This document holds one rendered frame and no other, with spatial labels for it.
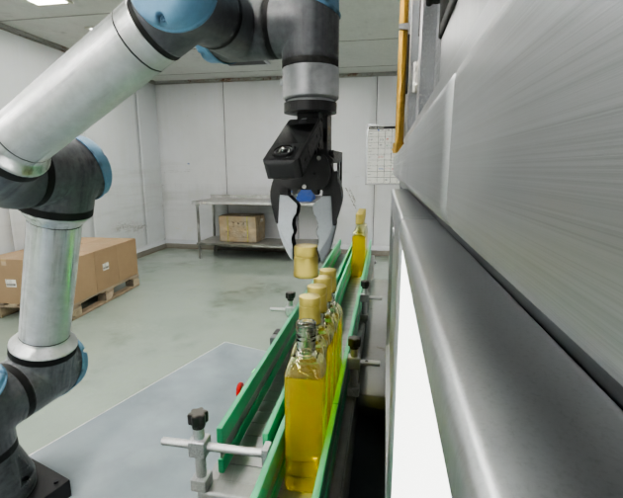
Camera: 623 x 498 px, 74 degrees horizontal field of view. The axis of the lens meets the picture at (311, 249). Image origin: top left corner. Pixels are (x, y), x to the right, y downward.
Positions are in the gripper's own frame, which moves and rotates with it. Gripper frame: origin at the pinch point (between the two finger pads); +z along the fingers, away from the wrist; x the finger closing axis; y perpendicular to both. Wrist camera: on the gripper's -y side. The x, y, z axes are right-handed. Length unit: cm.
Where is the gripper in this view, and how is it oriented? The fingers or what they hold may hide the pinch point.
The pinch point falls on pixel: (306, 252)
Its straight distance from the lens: 57.2
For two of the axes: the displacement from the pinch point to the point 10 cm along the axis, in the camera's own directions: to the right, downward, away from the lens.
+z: 0.0, 9.8, 1.9
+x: -9.6, -0.5, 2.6
